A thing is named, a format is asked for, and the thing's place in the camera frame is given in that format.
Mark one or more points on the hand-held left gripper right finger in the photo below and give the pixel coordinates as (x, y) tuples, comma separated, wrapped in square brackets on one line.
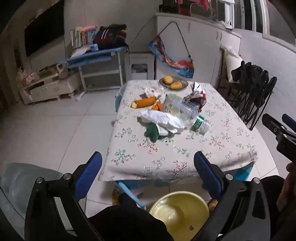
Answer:
[(205, 171)]

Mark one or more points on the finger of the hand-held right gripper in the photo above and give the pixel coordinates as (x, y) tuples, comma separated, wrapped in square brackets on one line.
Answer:
[(287, 120), (269, 122)]

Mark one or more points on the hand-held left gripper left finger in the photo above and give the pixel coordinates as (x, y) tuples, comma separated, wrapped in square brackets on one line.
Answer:
[(91, 169)]

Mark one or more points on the yellow plastic basin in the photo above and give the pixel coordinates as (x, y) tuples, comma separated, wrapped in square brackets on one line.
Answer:
[(178, 213)]

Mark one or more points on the clear plastic bottle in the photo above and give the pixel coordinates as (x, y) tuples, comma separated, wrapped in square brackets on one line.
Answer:
[(185, 111)]

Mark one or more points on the white plastic bag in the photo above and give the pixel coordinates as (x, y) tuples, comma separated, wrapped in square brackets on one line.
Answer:
[(159, 118), (151, 91)]

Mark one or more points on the person's right forearm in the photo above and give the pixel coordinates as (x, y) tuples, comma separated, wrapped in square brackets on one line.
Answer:
[(291, 185)]

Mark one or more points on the floral tablecloth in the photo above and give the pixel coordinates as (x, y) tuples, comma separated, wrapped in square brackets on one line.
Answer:
[(208, 143)]

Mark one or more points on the black folding chairs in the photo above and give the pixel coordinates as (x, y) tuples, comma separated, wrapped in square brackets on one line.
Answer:
[(252, 97)]

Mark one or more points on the orange textured object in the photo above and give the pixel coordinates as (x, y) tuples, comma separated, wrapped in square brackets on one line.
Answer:
[(212, 204)]

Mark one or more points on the light blue table leg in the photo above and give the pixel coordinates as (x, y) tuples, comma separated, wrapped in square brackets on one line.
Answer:
[(130, 194)]

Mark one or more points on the black garment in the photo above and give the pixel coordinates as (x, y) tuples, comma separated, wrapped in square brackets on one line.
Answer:
[(242, 69)]

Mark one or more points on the dark cloth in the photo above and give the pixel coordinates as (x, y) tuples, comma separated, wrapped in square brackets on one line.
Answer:
[(129, 220)]

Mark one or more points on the wooden chair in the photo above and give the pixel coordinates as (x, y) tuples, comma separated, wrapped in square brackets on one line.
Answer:
[(223, 78)]

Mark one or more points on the green cloth item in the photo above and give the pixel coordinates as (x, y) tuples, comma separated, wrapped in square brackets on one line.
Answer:
[(153, 133)]

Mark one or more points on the white pillow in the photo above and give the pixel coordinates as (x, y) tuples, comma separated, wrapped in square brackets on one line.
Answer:
[(231, 62)]

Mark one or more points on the pale green chair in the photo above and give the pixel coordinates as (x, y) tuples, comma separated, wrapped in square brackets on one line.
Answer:
[(20, 180)]

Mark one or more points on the torn snack packet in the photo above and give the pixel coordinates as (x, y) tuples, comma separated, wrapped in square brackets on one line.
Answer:
[(196, 96)]

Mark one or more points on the small orange peel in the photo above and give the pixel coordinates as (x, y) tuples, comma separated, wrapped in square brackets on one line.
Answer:
[(158, 106)]

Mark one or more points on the large orange peel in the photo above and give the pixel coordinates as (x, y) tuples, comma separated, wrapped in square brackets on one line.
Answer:
[(143, 102)]

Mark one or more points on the yellow mango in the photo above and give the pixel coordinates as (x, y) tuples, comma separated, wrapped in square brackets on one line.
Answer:
[(175, 85), (167, 80)]

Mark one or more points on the cream television cabinet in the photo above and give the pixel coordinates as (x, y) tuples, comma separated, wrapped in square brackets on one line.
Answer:
[(50, 87)]

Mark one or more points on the grey fruit plate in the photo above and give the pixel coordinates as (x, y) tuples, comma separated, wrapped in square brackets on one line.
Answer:
[(182, 81)]

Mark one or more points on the beige jug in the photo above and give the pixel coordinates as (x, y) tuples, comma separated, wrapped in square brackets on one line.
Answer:
[(61, 70)]

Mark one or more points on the white tall cabinet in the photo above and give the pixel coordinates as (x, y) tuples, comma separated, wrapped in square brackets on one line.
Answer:
[(201, 41)]

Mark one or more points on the pink floral box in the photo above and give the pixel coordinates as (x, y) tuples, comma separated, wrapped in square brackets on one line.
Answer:
[(30, 77)]

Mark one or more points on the white floor appliance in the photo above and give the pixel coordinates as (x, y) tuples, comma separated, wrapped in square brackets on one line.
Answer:
[(140, 67)]

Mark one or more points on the colourful hanging bag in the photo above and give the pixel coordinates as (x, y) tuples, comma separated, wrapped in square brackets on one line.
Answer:
[(173, 60)]

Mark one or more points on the blue study desk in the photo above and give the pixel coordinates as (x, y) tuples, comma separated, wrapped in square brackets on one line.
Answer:
[(97, 54)]

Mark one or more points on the white papers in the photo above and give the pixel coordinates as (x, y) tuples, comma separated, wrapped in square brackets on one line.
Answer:
[(79, 52)]

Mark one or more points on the small blue box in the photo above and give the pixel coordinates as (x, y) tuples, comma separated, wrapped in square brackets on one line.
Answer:
[(94, 47)]

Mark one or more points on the row of books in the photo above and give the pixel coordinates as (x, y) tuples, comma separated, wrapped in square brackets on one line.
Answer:
[(78, 37)]

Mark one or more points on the dark striped backpack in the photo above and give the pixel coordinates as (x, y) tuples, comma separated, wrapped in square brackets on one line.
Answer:
[(111, 37)]

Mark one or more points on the red hanging clothes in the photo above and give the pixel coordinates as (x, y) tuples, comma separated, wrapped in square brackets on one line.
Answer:
[(196, 3)]

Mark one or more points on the pink plush toy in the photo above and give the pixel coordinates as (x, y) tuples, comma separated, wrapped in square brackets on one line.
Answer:
[(89, 28)]

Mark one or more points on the white window frame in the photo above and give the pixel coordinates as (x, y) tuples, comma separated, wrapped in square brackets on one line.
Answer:
[(245, 14)]

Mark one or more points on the black wall television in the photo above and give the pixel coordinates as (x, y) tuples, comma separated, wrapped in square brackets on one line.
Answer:
[(44, 30)]

